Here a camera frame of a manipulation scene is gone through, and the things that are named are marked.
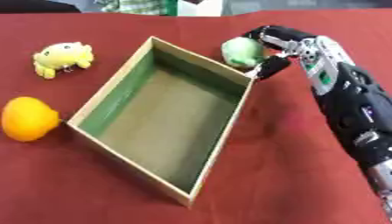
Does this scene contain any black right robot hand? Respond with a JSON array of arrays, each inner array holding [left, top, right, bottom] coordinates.
[[240, 24, 319, 81]]

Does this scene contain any green round soft toy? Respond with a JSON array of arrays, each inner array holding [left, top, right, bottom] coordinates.
[[220, 36, 269, 70]]

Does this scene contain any open cardboard box green inside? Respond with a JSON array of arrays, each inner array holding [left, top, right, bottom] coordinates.
[[66, 36, 256, 208]]

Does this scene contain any green and white checked cloth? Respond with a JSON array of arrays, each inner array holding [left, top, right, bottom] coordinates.
[[93, 0, 178, 16]]

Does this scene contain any yellow soft toy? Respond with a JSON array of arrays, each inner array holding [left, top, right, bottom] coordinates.
[[31, 41, 97, 81]]

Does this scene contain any black object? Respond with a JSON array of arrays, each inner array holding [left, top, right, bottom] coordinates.
[[0, 0, 83, 14]]

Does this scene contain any orange toy fruit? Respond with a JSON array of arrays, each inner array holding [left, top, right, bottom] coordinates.
[[0, 96, 63, 143]]

